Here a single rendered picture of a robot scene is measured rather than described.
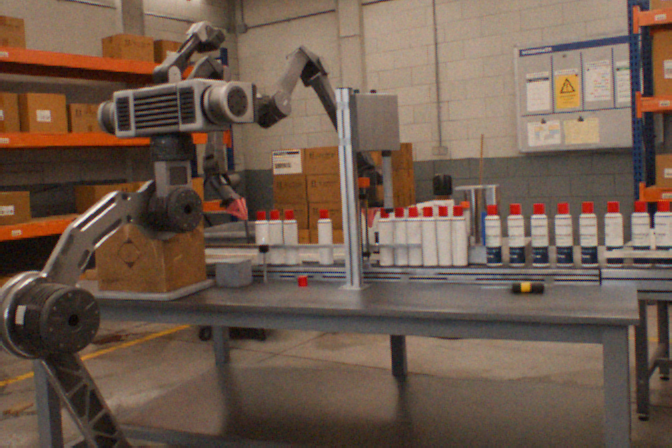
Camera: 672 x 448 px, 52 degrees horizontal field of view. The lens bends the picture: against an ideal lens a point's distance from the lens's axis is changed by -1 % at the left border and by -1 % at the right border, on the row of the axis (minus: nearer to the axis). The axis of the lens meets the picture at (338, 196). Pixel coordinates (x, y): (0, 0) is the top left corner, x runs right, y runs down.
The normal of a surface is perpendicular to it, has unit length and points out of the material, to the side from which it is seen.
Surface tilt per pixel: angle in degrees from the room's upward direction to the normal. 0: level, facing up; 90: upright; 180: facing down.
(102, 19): 90
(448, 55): 90
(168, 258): 90
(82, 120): 90
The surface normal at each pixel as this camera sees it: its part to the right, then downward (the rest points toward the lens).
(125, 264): -0.41, 0.07
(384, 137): 0.54, 0.01
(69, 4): 0.83, -0.02
